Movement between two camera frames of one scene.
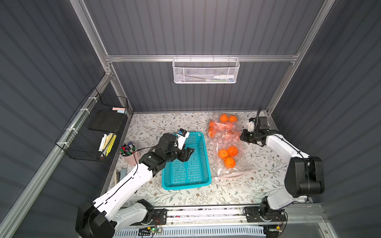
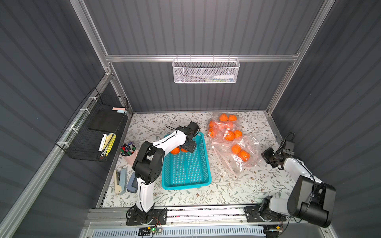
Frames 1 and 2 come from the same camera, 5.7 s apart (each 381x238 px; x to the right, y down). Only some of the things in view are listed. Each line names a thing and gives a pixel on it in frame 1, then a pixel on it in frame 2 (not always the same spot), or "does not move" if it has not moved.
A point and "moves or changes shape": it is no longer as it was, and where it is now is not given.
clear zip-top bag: [228, 160] moves or changes shape
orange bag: [232, 150] -> [230, 136]
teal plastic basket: [195, 172] does not move
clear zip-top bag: [225, 128] does not move
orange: [223, 118] does not move
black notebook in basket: [106, 120] does not move
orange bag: [232, 118] does not move
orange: [229, 162] moves or changes shape
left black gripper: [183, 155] -> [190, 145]
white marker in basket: [101, 146] does not move
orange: [223, 153] -> [236, 149]
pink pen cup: [129, 153] does not move
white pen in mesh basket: [223, 77] does not move
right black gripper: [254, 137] -> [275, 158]
